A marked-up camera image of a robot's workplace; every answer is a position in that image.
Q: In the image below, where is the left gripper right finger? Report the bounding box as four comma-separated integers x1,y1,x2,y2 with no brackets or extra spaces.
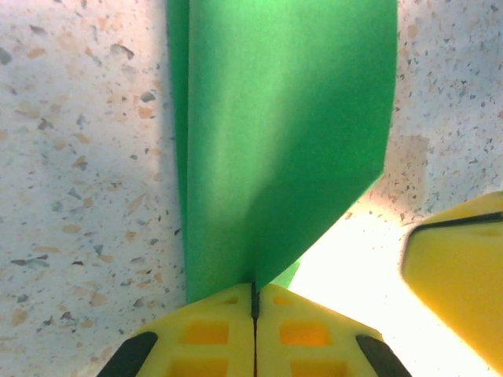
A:
255,284,412,377

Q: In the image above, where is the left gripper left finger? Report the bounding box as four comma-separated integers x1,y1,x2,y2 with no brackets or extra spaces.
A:
97,283,256,377

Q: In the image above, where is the green square paper sheet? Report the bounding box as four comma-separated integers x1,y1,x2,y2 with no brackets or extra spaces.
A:
164,0,398,306

